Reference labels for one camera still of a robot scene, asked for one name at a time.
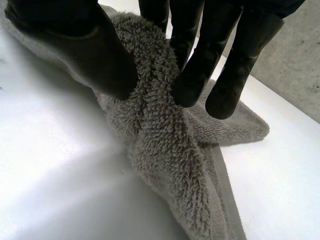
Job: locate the grey towel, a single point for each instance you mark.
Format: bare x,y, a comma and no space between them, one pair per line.
160,130

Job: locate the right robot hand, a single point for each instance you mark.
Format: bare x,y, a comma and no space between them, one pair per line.
82,47

